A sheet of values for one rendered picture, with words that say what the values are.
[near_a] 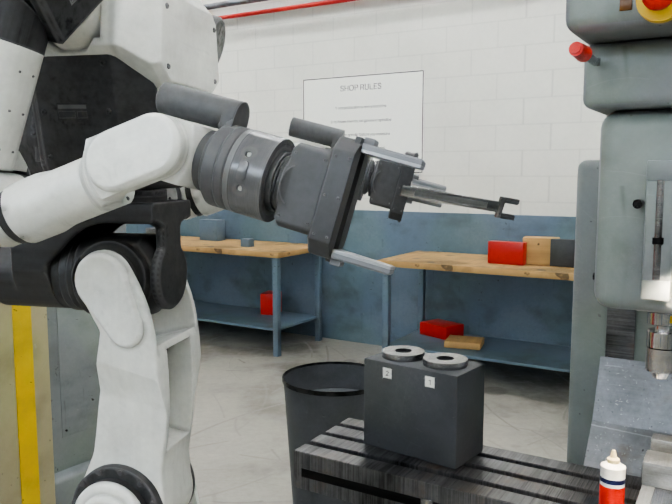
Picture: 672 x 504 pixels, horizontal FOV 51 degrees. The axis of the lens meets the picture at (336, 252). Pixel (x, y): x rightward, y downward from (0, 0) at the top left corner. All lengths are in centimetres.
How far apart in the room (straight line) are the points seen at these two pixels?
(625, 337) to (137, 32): 121
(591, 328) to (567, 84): 407
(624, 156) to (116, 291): 79
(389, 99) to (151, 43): 524
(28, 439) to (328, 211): 181
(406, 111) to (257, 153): 540
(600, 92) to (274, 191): 63
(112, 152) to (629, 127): 79
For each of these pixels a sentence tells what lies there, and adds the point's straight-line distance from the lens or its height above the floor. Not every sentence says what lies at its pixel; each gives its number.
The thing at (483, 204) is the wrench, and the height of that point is 148.
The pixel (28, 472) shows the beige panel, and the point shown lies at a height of 63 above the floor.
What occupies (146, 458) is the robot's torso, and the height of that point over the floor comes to 111.
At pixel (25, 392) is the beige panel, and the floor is 88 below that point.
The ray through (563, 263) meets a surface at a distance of 512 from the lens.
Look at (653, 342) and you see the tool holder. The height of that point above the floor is 125.
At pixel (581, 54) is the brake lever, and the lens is 105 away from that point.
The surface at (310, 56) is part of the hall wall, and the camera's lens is 660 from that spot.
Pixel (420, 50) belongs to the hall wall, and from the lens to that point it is 609.
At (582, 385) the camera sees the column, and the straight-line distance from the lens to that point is 175.
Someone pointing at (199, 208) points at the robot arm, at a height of 147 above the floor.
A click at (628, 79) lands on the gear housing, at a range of 117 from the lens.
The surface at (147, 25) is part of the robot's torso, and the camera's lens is 98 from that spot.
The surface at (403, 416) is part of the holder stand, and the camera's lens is 147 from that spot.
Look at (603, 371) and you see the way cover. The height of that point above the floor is 109.
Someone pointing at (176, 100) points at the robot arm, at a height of 161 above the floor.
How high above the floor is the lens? 153
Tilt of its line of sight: 6 degrees down
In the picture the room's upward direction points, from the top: straight up
